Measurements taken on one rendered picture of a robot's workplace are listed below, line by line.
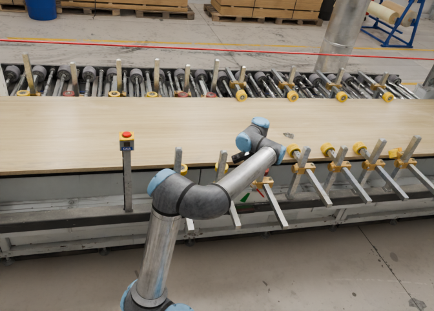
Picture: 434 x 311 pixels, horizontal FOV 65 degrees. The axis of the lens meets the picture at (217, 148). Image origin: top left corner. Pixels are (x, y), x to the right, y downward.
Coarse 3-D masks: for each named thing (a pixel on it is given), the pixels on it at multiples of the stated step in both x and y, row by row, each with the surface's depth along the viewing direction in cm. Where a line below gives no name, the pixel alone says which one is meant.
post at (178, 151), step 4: (176, 148) 177; (180, 148) 177; (176, 152) 177; (180, 152) 177; (176, 156) 178; (180, 156) 179; (176, 160) 180; (180, 160) 180; (176, 164) 181; (180, 164) 182; (176, 168) 183; (180, 168) 184; (180, 172) 186
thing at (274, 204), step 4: (264, 176) 211; (264, 184) 205; (268, 184) 205; (264, 188) 204; (268, 188) 202; (268, 192) 200; (272, 192) 200; (268, 196) 199; (272, 196) 197; (272, 200) 195; (272, 204) 194; (276, 204) 193; (276, 208) 190; (276, 212) 188; (280, 212) 188; (276, 216) 188; (280, 216) 186; (280, 220) 184; (284, 220) 184; (280, 224) 184; (284, 224) 182; (284, 228) 182
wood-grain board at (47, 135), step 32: (0, 96) 235; (32, 96) 240; (0, 128) 207; (32, 128) 211; (64, 128) 216; (96, 128) 220; (128, 128) 225; (160, 128) 230; (192, 128) 235; (224, 128) 240; (288, 128) 251; (320, 128) 257; (352, 128) 264; (384, 128) 270; (416, 128) 277; (0, 160) 186; (32, 160) 189; (64, 160) 193; (96, 160) 196; (160, 160) 204; (192, 160) 208; (288, 160) 222; (320, 160) 229
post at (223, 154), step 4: (220, 152) 187; (224, 152) 185; (220, 156) 187; (224, 156) 186; (220, 160) 187; (224, 160) 187; (220, 164) 188; (224, 164) 189; (220, 168) 191; (224, 168) 191; (216, 172) 196; (220, 172) 192; (216, 176) 196; (220, 176) 194; (216, 180) 197
